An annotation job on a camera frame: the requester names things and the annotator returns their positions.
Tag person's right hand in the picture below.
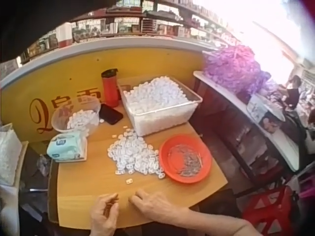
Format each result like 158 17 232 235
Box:
128 189 190 224

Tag person's left hand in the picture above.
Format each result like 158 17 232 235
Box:
89 193 121 236

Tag pile of white plastic rings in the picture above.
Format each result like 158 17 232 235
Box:
106 129 166 180

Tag red plastic plate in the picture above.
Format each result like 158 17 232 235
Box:
158 134 213 184

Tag pile of thin metal pins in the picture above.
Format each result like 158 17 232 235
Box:
168 145 204 177

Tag light blue tissue pack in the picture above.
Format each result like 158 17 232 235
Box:
46 131 88 163

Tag crumpled clear plastic bag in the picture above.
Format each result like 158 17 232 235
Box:
36 155 52 177

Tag clear rectangular plastic tub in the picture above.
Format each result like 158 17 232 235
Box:
117 76 204 137

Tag black phone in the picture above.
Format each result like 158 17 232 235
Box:
98 103 124 126

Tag white plastic caps in bowl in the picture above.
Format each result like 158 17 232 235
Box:
66 110 99 130

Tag clear round plastic bowl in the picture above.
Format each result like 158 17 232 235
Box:
51 95 102 137

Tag heap of white plastic beads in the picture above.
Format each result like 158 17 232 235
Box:
123 77 197 115

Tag red tumbler with black lid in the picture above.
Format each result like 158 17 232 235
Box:
101 69 121 108

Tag bag of white plastic parts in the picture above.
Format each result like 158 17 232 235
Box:
0 122 29 186

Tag red plastic stool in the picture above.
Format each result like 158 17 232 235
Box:
242 185 300 236

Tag white side table with goods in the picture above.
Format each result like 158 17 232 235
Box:
192 70 307 182

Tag yellow counter panel with lettering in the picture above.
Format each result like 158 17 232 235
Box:
0 36 210 143

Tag bag of purple plastic parts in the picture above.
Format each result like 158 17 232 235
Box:
202 45 270 104

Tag pink plastic stool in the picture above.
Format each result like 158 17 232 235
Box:
296 169 315 200

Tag shop shelves with goods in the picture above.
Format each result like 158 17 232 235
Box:
18 0 249 66

